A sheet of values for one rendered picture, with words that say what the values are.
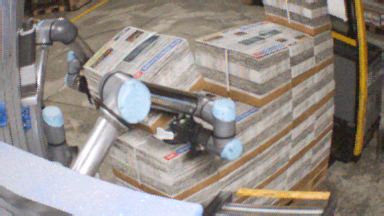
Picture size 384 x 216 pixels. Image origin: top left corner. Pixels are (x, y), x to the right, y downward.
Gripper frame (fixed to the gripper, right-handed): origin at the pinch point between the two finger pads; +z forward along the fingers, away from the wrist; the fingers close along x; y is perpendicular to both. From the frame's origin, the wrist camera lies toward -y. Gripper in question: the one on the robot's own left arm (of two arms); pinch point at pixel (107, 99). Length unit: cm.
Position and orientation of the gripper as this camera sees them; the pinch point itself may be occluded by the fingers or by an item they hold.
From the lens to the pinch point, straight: 273.5
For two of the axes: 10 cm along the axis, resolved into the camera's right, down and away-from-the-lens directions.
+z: 7.1, 2.6, -6.5
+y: -3.0, -7.3, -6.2
